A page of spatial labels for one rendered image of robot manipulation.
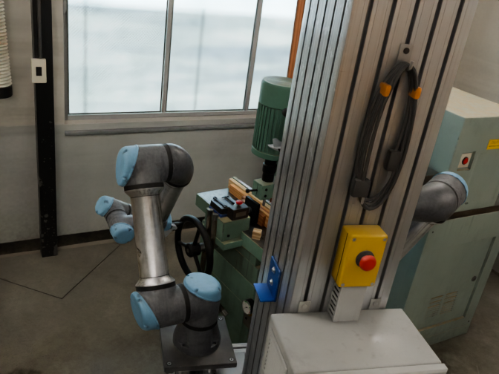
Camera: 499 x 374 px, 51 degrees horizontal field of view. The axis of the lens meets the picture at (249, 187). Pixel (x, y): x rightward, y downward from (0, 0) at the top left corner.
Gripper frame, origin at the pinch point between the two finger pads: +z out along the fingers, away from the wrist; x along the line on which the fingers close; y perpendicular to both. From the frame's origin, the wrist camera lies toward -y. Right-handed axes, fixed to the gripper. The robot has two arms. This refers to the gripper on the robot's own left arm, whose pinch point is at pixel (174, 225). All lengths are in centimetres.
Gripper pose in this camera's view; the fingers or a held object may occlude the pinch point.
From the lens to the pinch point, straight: 215.4
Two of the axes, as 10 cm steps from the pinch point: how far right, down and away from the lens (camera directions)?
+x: 5.7, 4.1, -7.1
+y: -5.2, 8.5, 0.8
